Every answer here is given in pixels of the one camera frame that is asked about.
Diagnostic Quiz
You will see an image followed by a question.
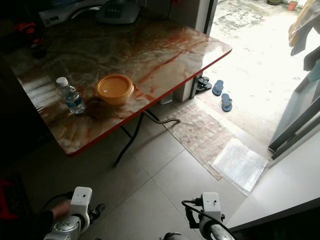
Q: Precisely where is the black fridge with white side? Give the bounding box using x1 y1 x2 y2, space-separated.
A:
225 135 320 240

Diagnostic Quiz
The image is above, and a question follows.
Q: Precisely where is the grey standing table fan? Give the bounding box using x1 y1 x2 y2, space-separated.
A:
95 0 141 25

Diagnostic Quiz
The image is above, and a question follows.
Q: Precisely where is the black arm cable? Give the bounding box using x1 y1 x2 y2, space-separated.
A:
41 192 75 213
181 199 232 237

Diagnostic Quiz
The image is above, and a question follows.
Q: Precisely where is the red plastic stool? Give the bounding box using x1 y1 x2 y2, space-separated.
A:
0 180 22 221

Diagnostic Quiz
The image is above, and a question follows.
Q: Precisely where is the patterned brown door mat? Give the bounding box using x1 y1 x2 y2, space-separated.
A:
162 100 256 181

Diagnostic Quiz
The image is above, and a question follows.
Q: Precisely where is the blue slipper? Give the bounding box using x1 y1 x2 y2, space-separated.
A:
212 79 225 96
221 93 233 112

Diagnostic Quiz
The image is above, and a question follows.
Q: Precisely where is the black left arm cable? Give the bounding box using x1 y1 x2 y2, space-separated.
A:
41 192 75 213

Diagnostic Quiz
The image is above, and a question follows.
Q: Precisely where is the black sandal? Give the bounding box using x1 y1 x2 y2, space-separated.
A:
197 76 213 92

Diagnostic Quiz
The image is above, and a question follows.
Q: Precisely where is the orange lidded plastic bowl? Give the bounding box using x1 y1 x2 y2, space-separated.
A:
96 74 135 106

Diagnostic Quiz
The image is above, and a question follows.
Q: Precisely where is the beige floral hanging cloth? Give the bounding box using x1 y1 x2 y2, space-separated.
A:
288 0 320 56

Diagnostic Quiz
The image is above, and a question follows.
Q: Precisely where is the grey blue hanging garment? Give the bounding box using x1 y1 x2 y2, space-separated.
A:
291 32 312 57

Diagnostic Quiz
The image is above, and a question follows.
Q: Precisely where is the grey metal sliding door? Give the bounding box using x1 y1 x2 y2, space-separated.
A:
268 75 320 161

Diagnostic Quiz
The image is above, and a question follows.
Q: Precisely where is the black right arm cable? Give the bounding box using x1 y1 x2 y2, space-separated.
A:
181 199 232 237

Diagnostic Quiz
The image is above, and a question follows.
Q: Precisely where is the clear plastic water bottle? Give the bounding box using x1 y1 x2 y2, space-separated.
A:
56 76 86 115

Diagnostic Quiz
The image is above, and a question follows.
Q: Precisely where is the red and black tool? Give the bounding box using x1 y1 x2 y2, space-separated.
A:
17 21 43 48

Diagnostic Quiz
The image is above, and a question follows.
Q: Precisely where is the clear bubble wrap sheet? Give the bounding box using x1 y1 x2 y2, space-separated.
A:
211 137 269 196

